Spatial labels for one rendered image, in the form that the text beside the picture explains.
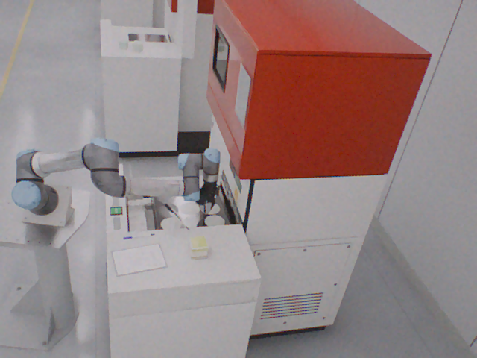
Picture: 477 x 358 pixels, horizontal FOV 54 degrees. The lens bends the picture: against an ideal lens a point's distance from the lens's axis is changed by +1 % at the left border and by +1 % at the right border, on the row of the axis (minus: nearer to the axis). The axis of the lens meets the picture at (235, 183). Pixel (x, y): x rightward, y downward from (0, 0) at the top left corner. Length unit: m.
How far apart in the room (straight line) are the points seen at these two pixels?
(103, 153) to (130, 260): 0.46
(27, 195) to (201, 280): 0.86
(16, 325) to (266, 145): 1.87
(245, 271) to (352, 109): 0.82
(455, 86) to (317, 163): 1.36
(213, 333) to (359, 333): 1.29
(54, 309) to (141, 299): 1.04
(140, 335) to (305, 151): 1.06
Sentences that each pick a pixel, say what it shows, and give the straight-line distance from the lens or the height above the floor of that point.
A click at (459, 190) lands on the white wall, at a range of 3.23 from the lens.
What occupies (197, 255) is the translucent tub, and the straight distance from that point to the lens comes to 2.03.
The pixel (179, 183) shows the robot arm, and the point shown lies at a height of 1.17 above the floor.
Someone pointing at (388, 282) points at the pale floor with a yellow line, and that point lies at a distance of 3.64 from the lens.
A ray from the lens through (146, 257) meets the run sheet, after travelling 2.04.
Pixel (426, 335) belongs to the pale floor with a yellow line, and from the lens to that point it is 3.43.
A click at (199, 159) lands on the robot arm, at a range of 2.15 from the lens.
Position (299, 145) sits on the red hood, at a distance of 2.06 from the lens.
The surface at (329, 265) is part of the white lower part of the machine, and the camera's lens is 2.66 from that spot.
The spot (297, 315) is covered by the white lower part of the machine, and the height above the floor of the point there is 0.22.
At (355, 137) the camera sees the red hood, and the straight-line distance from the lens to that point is 2.16.
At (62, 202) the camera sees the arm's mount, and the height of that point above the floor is 0.91.
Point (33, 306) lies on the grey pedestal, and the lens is 3.10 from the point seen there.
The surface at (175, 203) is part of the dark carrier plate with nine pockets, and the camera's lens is 2.43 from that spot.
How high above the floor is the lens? 2.41
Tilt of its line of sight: 35 degrees down
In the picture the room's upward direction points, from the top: 8 degrees clockwise
